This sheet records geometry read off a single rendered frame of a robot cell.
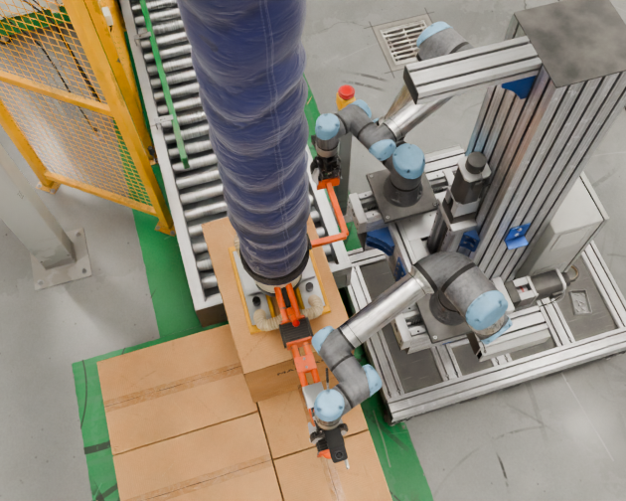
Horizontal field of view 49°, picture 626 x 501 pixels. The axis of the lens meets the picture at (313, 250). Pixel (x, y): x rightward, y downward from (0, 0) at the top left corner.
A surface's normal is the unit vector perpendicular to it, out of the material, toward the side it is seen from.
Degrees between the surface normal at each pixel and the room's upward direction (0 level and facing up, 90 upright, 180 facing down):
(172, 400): 0
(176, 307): 0
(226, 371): 0
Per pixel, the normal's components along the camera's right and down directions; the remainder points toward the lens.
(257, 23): 0.18, 0.76
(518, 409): -0.01, -0.44
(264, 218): -0.04, 0.76
